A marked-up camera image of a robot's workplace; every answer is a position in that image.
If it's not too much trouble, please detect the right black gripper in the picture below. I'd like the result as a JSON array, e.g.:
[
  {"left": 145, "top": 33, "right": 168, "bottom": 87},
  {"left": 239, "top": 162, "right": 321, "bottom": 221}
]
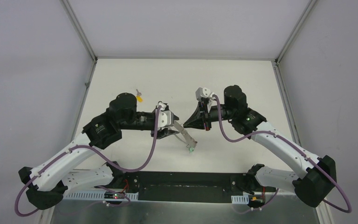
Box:
[{"left": 183, "top": 101, "right": 235, "bottom": 132}]

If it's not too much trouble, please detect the perforated metal ring plate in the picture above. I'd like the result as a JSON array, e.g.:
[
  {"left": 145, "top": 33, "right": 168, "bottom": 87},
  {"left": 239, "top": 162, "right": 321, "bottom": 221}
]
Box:
[{"left": 173, "top": 121, "right": 198, "bottom": 149}]

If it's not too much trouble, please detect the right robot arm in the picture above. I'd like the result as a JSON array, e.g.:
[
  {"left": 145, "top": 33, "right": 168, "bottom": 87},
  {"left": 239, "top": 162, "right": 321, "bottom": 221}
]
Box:
[{"left": 184, "top": 85, "right": 337, "bottom": 208}]

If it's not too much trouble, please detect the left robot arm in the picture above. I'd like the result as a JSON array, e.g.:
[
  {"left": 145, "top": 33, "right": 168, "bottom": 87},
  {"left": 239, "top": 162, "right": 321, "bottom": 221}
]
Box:
[{"left": 18, "top": 92, "right": 179, "bottom": 210}]

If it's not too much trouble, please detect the key with yellow tag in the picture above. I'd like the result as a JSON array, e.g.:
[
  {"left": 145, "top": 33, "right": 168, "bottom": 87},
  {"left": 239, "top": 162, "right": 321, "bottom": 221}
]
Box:
[{"left": 136, "top": 89, "right": 143, "bottom": 103}]

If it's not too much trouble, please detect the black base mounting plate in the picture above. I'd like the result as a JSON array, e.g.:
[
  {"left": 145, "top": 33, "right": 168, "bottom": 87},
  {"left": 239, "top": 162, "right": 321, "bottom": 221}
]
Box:
[{"left": 94, "top": 170, "right": 277, "bottom": 204}]

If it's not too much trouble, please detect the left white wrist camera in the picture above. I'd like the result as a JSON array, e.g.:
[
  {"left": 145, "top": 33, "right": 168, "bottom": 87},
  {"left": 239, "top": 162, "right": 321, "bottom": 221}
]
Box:
[{"left": 158, "top": 110, "right": 174, "bottom": 128}]

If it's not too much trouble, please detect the white slotted cable duct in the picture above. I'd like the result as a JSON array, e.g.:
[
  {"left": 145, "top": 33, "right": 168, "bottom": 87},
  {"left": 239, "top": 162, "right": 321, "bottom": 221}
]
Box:
[{"left": 63, "top": 190, "right": 127, "bottom": 201}]

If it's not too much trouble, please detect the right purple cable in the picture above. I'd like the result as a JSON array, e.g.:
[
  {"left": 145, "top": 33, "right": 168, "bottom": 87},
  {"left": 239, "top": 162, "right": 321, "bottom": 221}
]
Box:
[{"left": 213, "top": 94, "right": 352, "bottom": 214}]

